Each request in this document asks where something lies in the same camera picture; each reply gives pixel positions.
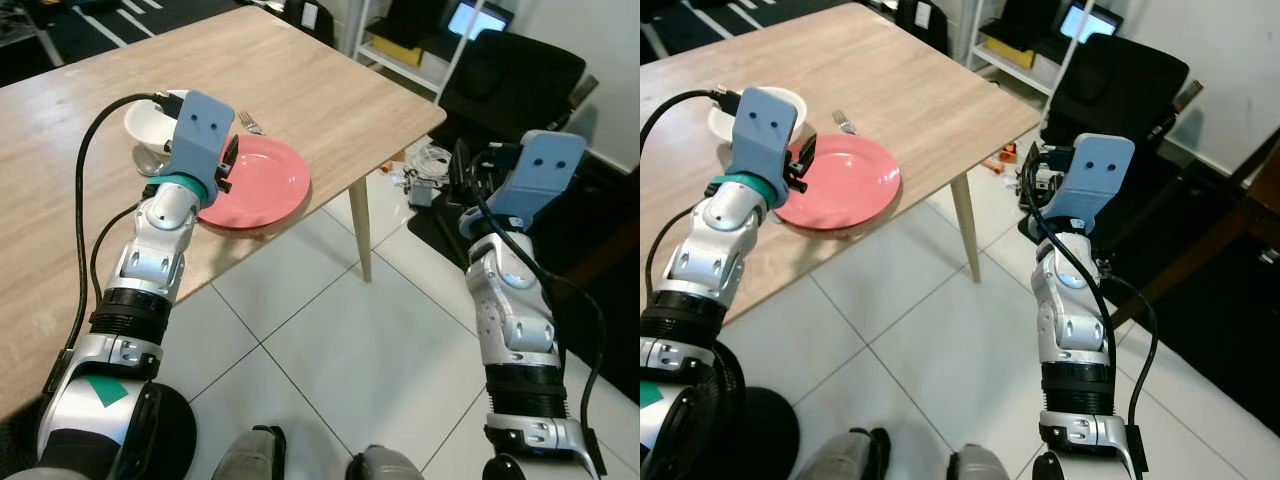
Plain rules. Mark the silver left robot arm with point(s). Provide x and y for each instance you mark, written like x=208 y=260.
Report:
x=150 y=262
x=712 y=255

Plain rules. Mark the tablet with lit screen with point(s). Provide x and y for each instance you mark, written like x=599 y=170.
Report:
x=472 y=20
x=1085 y=22

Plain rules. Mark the orange small tool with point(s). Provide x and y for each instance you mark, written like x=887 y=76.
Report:
x=1000 y=160

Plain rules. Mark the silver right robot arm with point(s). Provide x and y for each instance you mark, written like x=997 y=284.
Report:
x=515 y=320
x=1078 y=320

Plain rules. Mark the yellow box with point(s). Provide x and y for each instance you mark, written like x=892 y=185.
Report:
x=1010 y=52
x=398 y=52

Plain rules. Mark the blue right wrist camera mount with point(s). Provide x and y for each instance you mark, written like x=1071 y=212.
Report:
x=1098 y=180
x=545 y=175

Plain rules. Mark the black white striped rug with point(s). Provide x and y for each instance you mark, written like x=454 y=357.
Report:
x=90 y=25
x=700 y=20

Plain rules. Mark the white bowl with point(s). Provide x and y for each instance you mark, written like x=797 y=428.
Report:
x=148 y=125
x=722 y=122

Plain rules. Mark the wooden table leg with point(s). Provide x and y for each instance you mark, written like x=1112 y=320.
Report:
x=361 y=232
x=966 y=230

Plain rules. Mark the grey left robot foot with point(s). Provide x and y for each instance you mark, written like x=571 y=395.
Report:
x=845 y=455
x=250 y=455

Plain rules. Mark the grey robot foot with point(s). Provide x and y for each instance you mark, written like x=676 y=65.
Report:
x=250 y=455
x=978 y=465
x=845 y=455
x=385 y=465

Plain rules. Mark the pink round plate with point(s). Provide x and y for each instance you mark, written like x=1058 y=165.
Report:
x=268 y=185
x=850 y=180

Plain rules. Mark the black chair with white tag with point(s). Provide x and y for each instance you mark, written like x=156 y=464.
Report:
x=305 y=20
x=920 y=22

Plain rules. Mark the dark wooden chair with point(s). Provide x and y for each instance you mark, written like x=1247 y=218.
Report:
x=1215 y=235

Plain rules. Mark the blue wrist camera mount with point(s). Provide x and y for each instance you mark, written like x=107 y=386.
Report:
x=545 y=175
x=765 y=135
x=200 y=135
x=1098 y=180

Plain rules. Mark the black padded office chair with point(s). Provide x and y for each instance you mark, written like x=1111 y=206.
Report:
x=1115 y=85
x=510 y=85

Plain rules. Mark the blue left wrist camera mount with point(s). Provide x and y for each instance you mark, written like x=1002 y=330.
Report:
x=765 y=135
x=200 y=135

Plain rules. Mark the grey right robot foot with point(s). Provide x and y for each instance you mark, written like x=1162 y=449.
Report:
x=385 y=465
x=978 y=465

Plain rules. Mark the silver metal fork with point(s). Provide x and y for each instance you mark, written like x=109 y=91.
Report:
x=249 y=123
x=845 y=122

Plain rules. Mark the white metal shelf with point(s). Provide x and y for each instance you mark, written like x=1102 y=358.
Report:
x=985 y=50
x=375 y=45

